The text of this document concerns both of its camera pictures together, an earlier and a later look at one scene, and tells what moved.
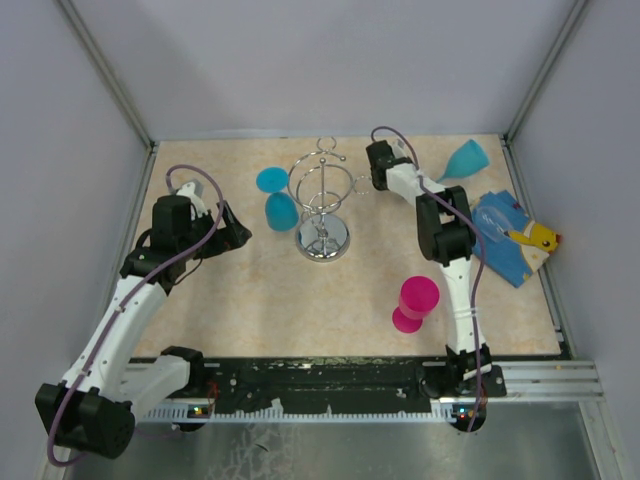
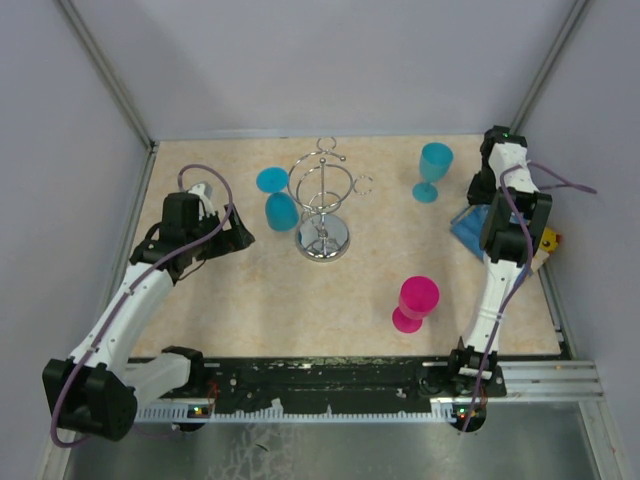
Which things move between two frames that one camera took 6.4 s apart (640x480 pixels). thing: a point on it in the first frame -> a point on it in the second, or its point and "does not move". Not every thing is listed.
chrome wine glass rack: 320,182 does not move
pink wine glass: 419,295 does not move
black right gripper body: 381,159 -> 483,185
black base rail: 344,385 does not move
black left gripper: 233,236 does not move
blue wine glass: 468,158 -> 434,163
